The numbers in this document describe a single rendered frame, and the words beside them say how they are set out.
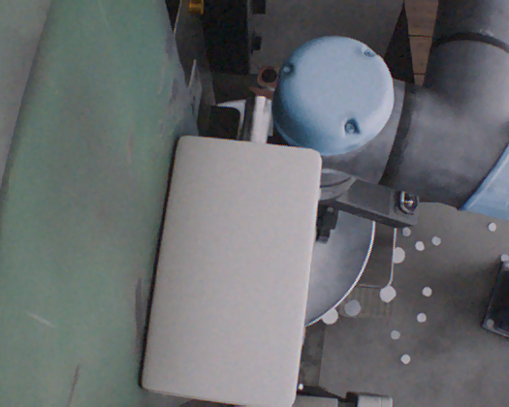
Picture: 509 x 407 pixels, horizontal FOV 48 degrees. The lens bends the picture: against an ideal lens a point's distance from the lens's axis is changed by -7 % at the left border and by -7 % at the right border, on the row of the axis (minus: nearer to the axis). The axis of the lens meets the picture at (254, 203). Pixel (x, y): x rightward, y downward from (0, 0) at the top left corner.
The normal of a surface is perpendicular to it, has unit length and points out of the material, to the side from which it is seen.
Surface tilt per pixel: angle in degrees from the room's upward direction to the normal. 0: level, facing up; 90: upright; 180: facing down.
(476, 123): 0
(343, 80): 0
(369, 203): 32
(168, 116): 90
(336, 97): 0
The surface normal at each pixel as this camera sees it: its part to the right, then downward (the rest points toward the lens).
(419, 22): -0.01, -0.25
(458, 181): -0.24, 0.60
